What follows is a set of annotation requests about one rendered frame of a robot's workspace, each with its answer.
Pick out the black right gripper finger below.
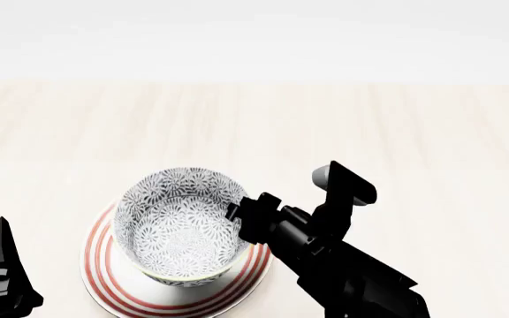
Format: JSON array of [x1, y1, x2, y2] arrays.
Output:
[[225, 201, 244, 223]]

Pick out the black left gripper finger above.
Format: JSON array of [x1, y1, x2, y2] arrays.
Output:
[[0, 216, 29, 270]]

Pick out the white bowl with grey floral pattern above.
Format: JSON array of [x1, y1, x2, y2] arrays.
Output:
[[111, 167, 255, 289]]

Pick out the white plate with red rings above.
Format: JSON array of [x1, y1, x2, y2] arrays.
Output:
[[79, 198, 274, 318]]

